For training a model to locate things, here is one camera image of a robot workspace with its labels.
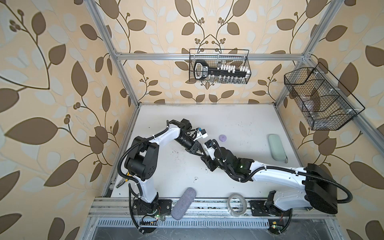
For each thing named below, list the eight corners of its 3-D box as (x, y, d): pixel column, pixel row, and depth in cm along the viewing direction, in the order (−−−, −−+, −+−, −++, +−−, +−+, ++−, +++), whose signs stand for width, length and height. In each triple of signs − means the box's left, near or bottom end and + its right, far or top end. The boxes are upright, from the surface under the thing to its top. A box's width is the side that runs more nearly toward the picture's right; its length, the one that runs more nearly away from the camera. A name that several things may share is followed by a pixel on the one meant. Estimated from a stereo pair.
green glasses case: (273, 161, 91) (274, 159, 89) (266, 135, 104) (268, 133, 102) (286, 162, 91) (288, 160, 89) (278, 136, 103) (279, 134, 101)
